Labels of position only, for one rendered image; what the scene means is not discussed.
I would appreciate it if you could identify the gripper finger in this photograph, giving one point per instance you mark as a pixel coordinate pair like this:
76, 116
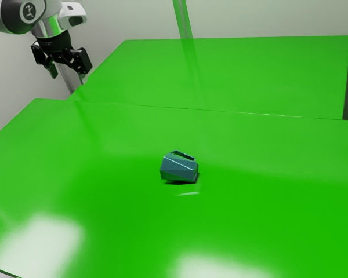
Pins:
78, 60
40, 55

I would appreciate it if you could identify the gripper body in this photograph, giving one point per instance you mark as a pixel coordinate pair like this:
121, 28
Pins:
53, 43

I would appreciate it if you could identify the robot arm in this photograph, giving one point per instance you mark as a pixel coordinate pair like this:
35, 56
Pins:
23, 14

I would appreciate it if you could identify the teal faceted mug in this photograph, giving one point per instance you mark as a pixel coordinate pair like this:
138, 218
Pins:
178, 169

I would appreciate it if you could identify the grey metal post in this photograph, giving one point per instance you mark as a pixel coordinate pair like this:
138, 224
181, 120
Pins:
182, 18
68, 78

